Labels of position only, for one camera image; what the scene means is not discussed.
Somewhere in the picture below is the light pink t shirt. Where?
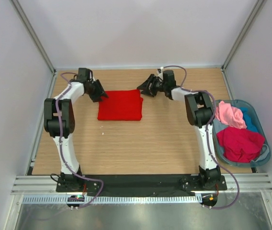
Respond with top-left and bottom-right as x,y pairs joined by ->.
216,101 -> 247,129

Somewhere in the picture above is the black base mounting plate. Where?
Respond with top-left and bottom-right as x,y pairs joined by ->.
55,173 -> 228,197

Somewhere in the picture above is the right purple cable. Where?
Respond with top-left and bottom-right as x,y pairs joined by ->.
161,65 -> 241,211

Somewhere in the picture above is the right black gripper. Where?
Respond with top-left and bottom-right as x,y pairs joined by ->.
137,74 -> 166,97

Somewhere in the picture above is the slotted cable duct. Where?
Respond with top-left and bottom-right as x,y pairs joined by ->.
23,194 -> 202,205

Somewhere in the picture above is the grey t shirt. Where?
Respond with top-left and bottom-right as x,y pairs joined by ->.
213,119 -> 270,164

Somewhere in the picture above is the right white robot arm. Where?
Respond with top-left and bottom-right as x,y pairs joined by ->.
137,69 -> 221,190

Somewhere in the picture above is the red t shirt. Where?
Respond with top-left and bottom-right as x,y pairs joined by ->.
97,89 -> 143,121

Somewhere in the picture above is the blue t shirt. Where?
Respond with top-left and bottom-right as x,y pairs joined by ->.
239,107 -> 258,133

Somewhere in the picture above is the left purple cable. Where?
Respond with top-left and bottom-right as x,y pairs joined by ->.
55,71 -> 104,209

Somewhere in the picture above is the magenta t shirt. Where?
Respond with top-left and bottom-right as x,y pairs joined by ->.
216,126 -> 265,163

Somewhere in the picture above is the teal plastic laundry basket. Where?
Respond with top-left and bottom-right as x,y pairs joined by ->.
213,100 -> 271,168

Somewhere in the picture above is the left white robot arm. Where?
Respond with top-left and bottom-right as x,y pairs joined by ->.
44,68 -> 108,192

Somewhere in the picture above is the purple cable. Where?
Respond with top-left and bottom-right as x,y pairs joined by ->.
161,65 -> 241,211
55,71 -> 104,209

